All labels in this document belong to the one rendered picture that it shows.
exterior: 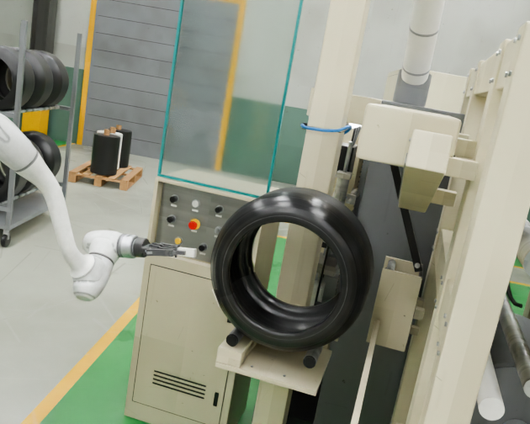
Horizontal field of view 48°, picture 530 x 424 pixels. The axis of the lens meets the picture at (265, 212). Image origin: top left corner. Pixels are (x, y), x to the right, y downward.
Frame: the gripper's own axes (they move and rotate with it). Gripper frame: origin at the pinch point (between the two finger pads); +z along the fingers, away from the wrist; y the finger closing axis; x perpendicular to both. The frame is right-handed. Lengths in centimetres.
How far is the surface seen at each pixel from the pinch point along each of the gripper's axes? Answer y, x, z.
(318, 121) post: 26, -49, 42
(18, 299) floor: 146, 88, -187
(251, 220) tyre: -11.3, -16.2, 27.4
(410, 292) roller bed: 19, 12, 81
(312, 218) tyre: -11, -19, 48
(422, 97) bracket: 83, -60, 79
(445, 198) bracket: 7, -26, 89
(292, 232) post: 26.0, -5.1, 33.7
